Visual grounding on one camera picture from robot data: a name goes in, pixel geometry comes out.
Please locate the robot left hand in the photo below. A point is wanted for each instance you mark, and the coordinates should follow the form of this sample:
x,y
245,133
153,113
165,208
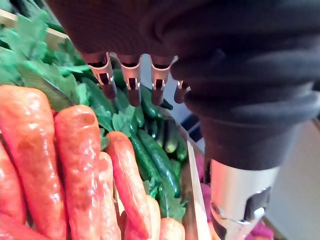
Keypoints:
x,y
225,62

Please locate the purple vegetable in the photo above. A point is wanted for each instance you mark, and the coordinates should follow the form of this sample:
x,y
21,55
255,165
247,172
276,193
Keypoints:
x,y
206,202
262,231

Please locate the long green cucumber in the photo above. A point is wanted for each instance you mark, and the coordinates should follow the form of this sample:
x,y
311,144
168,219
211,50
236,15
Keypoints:
x,y
160,157

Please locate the wooden crate divider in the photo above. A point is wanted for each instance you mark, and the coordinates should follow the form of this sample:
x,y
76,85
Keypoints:
x,y
196,200

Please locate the slender orange carrot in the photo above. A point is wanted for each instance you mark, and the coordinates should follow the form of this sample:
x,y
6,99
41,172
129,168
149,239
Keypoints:
x,y
127,172

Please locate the leafy green sprig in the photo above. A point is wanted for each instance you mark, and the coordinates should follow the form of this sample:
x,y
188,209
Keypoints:
x,y
170,202

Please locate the light wooden crate slat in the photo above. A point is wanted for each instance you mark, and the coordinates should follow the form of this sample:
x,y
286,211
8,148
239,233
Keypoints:
x,y
53,35

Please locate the thick orange carrot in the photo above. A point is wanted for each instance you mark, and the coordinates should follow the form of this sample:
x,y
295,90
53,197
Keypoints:
x,y
77,160

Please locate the leafy green bunch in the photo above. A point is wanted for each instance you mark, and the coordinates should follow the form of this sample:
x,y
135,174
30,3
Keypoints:
x,y
45,65

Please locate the dark green cucumber pile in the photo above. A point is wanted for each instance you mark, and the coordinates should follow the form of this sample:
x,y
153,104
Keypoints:
x,y
32,7

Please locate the large orange carrot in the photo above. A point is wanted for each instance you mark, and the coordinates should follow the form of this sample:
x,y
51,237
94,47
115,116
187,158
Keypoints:
x,y
30,140

